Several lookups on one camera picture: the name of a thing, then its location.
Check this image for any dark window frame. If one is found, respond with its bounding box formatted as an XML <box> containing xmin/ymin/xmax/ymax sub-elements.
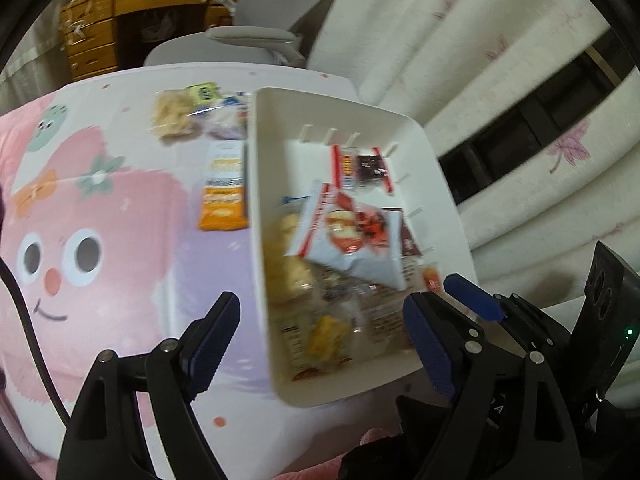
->
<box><xmin>437</xmin><ymin>30</ymin><xmax>640</xmax><ymax>206</ymax></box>

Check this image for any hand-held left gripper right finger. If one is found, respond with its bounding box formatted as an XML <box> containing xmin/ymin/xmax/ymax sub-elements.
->
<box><xmin>402</xmin><ymin>291</ymin><xmax>583</xmax><ymax>480</ymax></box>

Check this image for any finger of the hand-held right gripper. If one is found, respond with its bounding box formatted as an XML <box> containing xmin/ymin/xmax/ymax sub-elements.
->
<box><xmin>444</xmin><ymin>274</ymin><xmax>573</xmax><ymax>361</ymax></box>

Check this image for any black trash bag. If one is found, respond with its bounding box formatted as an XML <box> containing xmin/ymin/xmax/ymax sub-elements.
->
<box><xmin>137</xmin><ymin>7</ymin><xmax>181</xmax><ymax>43</ymax></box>

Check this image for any orange snack packet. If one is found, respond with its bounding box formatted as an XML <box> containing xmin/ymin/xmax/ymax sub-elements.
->
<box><xmin>196</xmin><ymin>140</ymin><xmax>251</xmax><ymax>232</ymax></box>

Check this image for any red and black snack packet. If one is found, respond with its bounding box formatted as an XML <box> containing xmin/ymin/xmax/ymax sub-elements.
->
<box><xmin>330</xmin><ymin>144</ymin><xmax>396</xmax><ymax>196</ymax></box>

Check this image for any white floral curtain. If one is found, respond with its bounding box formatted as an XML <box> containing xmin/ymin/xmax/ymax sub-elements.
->
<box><xmin>305</xmin><ymin>0</ymin><xmax>640</xmax><ymax>341</ymax></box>

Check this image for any green label snack packet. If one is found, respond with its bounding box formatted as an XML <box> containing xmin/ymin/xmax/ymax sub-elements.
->
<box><xmin>187</xmin><ymin>82</ymin><xmax>221</xmax><ymax>106</ymax></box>

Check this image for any small white snack packet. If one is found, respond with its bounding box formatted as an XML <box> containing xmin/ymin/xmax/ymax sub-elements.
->
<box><xmin>200</xmin><ymin>100</ymin><xmax>249</xmax><ymax>141</ymax></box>

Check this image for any black cable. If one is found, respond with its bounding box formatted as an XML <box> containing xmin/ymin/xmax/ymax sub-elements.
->
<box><xmin>0</xmin><ymin>260</ymin><xmax>71</xmax><ymax>426</ymax></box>

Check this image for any pink cartoon printed tablecloth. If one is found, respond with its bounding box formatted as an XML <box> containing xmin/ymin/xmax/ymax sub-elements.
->
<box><xmin>0</xmin><ymin>62</ymin><xmax>436</xmax><ymax>480</ymax></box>

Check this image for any yellow wedge snack packet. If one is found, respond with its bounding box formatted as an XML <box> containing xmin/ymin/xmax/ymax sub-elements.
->
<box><xmin>305</xmin><ymin>312</ymin><xmax>351</xmax><ymax>366</ymax></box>

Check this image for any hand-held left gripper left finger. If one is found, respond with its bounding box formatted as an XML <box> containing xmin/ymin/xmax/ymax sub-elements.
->
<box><xmin>56</xmin><ymin>291</ymin><xmax>242</xmax><ymax>480</ymax></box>

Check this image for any black clothing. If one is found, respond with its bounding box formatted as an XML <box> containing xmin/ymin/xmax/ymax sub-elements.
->
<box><xmin>340</xmin><ymin>395</ymin><xmax>461</xmax><ymax>480</ymax></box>

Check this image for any red and white snack packet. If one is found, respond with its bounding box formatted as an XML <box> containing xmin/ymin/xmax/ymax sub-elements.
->
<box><xmin>286</xmin><ymin>180</ymin><xmax>407</xmax><ymax>291</ymax></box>

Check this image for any yellow cake packet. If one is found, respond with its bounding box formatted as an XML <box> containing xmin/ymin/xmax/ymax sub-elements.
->
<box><xmin>265</xmin><ymin>210</ymin><xmax>316</xmax><ymax>306</ymax></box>

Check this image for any brown and white snack packet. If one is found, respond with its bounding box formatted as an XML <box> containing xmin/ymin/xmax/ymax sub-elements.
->
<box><xmin>397</xmin><ymin>207</ymin><xmax>426</xmax><ymax>281</ymax></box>

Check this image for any white charger cable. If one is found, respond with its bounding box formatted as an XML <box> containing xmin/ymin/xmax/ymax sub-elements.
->
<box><xmin>65</xmin><ymin>0</ymin><xmax>96</xmax><ymax>46</ymax></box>

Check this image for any wooden desk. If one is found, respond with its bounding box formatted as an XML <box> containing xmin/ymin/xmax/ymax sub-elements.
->
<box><xmin>60</xmin><ymin>0</ymin><xmax>256</xmax><ymax>81</ymax></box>

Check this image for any clear pale cracker packet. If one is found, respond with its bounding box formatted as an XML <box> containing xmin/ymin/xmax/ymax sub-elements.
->
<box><xmin>152</xmin><ymin>89</ymin><xmax>198</xmax><ymax>141</ymax></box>

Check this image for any white plastic bin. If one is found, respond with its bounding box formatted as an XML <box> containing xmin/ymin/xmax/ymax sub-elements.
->
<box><xmin>248</xmin><ymin>86</ymin><xmax>478</xmax><ymax>409</ymax></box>

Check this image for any clear bread packet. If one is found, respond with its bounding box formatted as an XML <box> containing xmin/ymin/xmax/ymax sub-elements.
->
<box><xmin>350</xmin><ymin>280</ymin><xmax>431</xmax><ymax>356</ymax></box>

